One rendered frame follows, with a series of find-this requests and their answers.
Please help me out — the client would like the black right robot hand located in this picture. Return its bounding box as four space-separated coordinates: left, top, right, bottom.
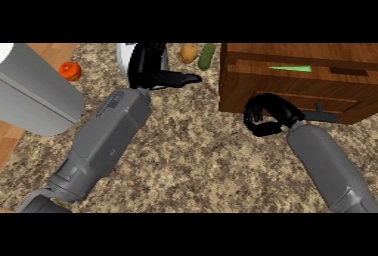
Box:
243 92 308 138

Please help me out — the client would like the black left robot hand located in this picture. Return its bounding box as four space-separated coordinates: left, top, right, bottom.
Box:
127 42 204 90

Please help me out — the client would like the wooden drawer front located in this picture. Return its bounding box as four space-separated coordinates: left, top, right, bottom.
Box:
256 90 361 116

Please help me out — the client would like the brown wooden drawer cabinet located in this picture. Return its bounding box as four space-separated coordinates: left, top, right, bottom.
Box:
217 42 378 126

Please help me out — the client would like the brown potato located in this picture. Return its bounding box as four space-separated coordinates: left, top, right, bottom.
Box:
178 43 200 65

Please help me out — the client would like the green cucumber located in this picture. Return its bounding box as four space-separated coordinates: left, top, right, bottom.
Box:
197 43 217 72

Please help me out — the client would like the green wedge-shaped object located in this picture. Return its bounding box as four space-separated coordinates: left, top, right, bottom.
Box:
268 64 313 73

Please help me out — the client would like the orange tomato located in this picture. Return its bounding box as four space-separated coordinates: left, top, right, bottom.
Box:
58 61 83 82

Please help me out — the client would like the large grey appliance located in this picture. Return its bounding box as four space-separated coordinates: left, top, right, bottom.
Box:
0 42 86 137

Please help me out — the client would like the grey drawer handle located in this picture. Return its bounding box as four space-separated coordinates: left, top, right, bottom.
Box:
303 102 340 123

